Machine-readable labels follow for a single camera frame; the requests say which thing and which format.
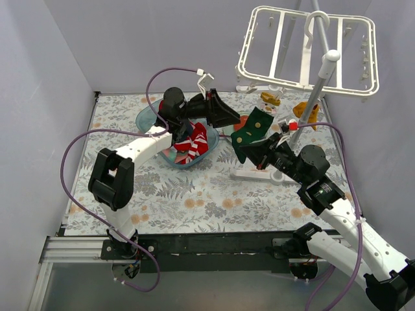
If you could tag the floral tablecloth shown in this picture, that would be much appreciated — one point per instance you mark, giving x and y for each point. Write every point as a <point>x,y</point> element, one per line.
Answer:
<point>199,199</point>

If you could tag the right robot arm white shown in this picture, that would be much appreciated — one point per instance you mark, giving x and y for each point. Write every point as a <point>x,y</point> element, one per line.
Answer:
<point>384,273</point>

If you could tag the orange saucer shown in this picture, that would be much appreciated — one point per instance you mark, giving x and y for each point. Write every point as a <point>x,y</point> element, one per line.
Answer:
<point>241,123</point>

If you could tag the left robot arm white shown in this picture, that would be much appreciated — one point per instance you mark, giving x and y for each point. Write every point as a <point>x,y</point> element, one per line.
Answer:
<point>112,178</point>

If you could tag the dark navy blue sock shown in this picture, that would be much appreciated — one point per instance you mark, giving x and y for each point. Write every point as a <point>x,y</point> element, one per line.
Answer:
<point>185,131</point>

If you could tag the pink sock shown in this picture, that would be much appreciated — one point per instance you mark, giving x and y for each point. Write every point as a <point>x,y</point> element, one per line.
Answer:
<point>173,156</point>

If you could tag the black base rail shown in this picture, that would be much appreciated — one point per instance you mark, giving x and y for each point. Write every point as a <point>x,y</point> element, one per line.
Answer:
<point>273,251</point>

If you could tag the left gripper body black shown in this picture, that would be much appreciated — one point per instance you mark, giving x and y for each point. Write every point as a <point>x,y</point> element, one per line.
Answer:
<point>211,107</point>

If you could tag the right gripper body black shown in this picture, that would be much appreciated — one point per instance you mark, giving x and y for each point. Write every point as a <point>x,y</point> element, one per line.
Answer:
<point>268,154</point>

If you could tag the teal plastic basin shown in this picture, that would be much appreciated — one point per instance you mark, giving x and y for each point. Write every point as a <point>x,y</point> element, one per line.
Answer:
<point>146,118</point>

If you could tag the dark green sock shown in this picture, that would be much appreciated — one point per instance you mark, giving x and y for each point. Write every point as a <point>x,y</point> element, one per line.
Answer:
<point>258,123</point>

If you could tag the white clip hanger rack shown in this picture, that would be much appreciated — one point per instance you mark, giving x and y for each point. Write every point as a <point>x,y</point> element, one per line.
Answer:
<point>332,35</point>

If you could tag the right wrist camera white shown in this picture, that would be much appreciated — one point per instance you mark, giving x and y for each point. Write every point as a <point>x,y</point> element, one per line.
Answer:
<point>287,128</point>

